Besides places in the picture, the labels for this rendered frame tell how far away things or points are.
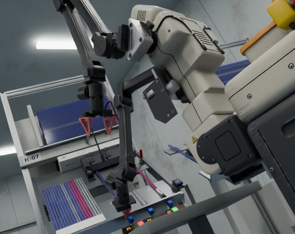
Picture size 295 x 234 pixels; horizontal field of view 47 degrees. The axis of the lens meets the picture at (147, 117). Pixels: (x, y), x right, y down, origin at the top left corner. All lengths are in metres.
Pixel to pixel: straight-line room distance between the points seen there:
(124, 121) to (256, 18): 3.73
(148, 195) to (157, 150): 5.05
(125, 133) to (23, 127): 1.11
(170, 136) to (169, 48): 5.32
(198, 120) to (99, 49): 0.45
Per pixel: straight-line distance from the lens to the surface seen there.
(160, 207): 1.81
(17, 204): 10.52
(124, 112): 1.71
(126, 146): 1.64
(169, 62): 1.28
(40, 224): 2.25
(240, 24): 5.31
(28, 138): 2.57
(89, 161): 2.20
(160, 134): 6.73
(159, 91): 1.24
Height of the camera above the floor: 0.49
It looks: 21 degrees up
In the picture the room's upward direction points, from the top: 25 degrees counter-clockwise
